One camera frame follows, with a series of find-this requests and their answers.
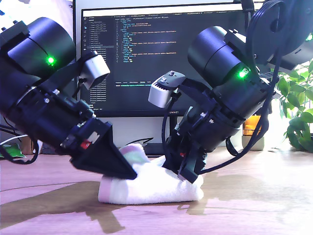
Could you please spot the black over-ear headphones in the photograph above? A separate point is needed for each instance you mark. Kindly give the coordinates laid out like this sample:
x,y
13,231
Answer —
x,y
247,7

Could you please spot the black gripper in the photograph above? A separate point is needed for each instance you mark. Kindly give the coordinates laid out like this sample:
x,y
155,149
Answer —
x,y
210,132
56,117

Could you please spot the pastel white terry tea towel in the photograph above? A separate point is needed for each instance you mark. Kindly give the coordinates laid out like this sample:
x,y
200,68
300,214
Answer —
x,y
156,188

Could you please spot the black Huawei computer monitor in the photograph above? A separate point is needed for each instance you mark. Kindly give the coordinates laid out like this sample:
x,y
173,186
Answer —
x,y
146,61

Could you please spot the green leafy houseplant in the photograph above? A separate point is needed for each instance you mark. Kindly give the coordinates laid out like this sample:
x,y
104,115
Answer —
x,y
297,132

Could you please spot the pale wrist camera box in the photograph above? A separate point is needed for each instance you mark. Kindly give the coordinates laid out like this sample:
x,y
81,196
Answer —
x,y
160,94
95,68

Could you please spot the amber glass jar grey base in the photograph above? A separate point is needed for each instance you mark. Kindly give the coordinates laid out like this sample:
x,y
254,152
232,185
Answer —
x,y
249,121

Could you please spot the green plastic packet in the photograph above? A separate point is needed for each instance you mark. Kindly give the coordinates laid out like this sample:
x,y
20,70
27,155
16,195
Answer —
x,y
9,150

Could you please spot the brown cardboard box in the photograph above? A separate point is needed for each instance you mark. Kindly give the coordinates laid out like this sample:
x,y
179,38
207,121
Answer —
x,y
26,145

